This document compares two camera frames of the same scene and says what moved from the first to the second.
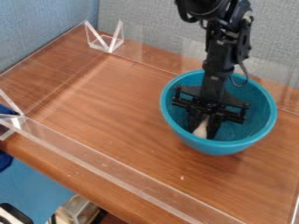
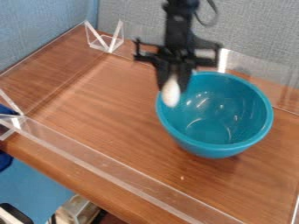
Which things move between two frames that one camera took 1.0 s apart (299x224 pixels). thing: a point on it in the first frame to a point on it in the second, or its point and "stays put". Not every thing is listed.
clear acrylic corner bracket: x=107 y=43 stays put
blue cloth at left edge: x=6 y=158 stays put
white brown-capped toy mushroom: x=201 y=129 to x=171 y=92
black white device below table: x=11 y=215 stays put
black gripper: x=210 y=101 to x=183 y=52
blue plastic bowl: x=235 y=137 stays put
